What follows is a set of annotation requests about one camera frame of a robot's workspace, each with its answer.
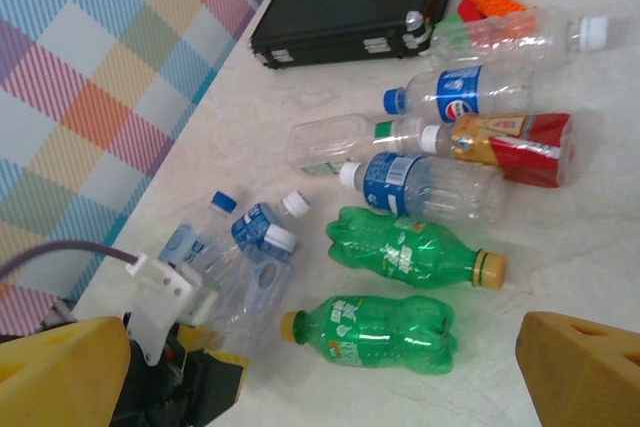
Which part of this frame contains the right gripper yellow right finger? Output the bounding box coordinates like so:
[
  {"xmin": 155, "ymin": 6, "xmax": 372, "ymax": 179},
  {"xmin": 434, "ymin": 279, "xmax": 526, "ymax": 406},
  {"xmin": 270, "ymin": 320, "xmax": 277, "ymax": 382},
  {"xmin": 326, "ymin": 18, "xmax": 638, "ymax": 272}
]
[{"xmin": 514, "ymin": 311, "xmax": 640, "ymax": 427}]

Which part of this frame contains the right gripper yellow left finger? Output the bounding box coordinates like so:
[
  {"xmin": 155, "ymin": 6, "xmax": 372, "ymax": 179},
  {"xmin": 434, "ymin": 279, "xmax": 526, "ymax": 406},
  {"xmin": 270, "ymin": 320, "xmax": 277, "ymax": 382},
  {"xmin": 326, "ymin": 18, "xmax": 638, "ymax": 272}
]
[{"xmin": 0, "ymin": 315, "xmax": 132, "ymax": 427}]

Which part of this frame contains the large clear bottle white cap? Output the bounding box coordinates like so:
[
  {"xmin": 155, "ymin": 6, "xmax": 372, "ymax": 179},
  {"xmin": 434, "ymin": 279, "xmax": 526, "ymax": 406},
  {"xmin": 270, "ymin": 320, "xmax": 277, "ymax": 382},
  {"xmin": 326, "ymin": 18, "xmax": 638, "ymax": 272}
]
[{"xmin": 403, "ymin": 5, "xmax": 612, "ymax": 71}]

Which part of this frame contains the pale label bottle blue cap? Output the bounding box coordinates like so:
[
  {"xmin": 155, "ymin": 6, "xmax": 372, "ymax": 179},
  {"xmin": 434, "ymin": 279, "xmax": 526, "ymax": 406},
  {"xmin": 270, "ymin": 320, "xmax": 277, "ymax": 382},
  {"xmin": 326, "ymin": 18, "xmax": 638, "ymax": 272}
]
[{"xmin": 158, "ymin": 190, "xmax": 241, "ymax": 288}]

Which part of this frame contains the Pepsi label bottle blue cap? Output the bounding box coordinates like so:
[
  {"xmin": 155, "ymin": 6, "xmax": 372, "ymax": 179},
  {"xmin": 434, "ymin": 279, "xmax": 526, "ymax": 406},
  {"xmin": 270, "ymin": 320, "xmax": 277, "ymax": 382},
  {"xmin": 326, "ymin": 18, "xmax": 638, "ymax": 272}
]
[{"xmin": 383, "ymin": 64, "xmax": 534, "ymax": 123}]

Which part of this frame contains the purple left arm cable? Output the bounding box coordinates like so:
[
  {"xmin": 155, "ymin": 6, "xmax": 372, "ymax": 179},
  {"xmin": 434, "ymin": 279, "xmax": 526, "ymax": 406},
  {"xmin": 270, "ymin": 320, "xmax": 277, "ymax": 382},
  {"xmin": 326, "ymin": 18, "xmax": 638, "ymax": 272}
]
[{"xmin": 0, "ymin": 240, "xmax": 139, "ymax": 288}]

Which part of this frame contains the small blue label bottle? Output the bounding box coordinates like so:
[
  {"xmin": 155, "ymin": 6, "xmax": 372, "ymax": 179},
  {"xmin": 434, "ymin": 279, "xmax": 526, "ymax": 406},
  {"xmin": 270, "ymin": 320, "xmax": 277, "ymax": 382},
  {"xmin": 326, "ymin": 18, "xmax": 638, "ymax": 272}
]
[{"xmin": 230, "ymin": 190, "xmax": 312, "ymax": 254}]

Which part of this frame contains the red and gold carton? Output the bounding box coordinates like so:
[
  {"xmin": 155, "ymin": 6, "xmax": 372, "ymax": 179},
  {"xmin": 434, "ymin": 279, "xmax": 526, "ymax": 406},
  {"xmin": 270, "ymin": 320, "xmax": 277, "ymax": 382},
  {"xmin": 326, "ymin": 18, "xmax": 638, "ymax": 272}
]
[{"xmin": 421, "ymin": 112, "xmax": 575, "ymax": 190}]

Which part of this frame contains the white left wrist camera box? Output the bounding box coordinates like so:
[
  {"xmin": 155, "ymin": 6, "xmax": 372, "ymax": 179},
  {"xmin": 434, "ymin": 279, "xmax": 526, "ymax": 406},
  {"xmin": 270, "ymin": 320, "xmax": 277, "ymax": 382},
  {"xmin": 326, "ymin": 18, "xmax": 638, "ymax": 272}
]
[{"xmin": 123, "ymin": 249, "xmax": 221, "ymax": 366}]

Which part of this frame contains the green bottle yellow cap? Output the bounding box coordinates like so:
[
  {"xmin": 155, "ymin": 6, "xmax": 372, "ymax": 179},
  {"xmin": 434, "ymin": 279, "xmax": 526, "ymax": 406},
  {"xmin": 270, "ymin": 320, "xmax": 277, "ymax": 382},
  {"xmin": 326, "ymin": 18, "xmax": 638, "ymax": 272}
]
[
  {"xmin": 280, "ymin": 294, "xmax": 459, "ymax": 377},
  {"xmin": 325, "ymin": 205, "xmax": 508, "ymax": 292}
]

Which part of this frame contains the large blue label bottle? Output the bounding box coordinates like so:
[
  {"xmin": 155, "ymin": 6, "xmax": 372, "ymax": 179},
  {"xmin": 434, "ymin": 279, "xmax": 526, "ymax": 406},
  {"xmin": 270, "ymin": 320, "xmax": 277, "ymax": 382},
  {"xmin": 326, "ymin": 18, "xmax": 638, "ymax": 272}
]
[{"xmin": 338, "ymin": 150, "xmax": 506, "ymax": 223}]

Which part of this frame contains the clear square bottle green cap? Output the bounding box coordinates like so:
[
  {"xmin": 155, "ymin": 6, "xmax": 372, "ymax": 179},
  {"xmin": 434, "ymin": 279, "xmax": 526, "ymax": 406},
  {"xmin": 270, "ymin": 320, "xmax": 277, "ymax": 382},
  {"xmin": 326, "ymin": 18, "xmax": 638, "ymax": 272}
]
[{"xmin": 287, "ymin": 113, "xmax": 399, "ymax": 179}]

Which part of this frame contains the small clear bottle white cap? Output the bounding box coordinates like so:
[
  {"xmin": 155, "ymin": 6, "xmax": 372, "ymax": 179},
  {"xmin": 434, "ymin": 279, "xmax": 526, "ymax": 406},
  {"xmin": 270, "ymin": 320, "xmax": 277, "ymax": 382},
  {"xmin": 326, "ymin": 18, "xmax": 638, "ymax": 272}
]
[{"xmin": 212, "ymin": 224, "xmax": 300, "ymax": 348}]

